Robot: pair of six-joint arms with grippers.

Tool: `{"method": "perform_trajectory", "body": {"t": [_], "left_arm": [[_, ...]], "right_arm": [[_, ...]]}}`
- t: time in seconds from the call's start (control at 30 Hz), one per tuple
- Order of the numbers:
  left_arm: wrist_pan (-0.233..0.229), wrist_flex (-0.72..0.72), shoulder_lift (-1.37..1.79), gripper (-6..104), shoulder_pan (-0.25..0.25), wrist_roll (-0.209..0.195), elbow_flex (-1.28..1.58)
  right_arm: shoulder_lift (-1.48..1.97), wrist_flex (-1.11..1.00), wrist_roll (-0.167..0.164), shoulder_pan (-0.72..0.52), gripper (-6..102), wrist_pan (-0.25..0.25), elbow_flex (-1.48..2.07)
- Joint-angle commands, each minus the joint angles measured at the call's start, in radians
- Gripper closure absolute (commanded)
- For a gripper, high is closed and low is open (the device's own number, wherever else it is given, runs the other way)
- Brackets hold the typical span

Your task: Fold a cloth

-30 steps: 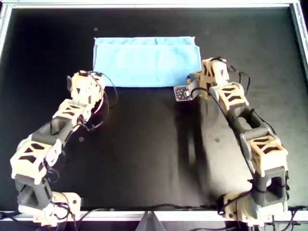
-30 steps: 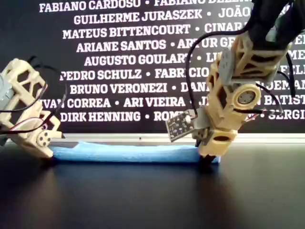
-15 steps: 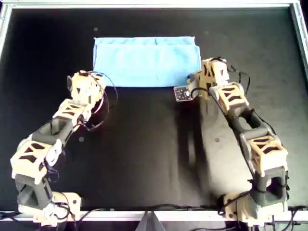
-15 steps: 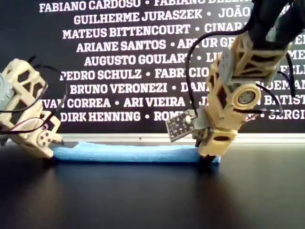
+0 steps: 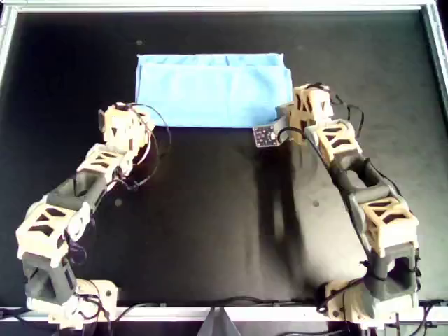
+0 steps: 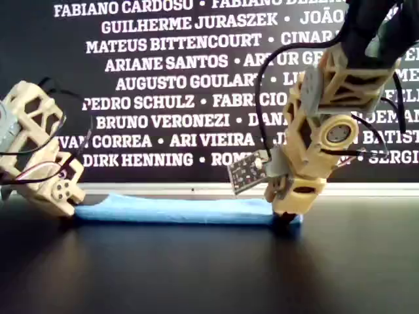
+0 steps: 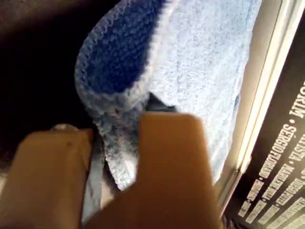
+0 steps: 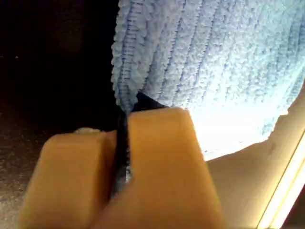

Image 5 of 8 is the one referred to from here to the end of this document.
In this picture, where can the beige grey right robot arm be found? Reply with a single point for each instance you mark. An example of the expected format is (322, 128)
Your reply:
(385, 192)

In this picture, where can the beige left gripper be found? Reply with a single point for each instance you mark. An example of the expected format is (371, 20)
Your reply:
(122, 126)

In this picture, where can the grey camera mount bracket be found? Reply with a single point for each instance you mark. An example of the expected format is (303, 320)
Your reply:
(283, 117)

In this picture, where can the beige grey left robot arm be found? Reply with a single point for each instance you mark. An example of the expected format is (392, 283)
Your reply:
(63, 190)

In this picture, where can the aluminium table frame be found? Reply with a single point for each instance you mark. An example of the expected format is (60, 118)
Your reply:
(210, 8)

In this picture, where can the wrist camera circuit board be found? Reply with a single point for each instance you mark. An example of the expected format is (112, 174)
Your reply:
(265, 136)

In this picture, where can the grey camera stand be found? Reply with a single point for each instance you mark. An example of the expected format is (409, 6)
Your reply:
(218, 325)

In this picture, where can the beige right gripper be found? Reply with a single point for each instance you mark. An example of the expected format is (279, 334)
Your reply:
(315, 105)

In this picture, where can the light blue cloth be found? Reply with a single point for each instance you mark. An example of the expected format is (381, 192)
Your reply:
(210, 94)

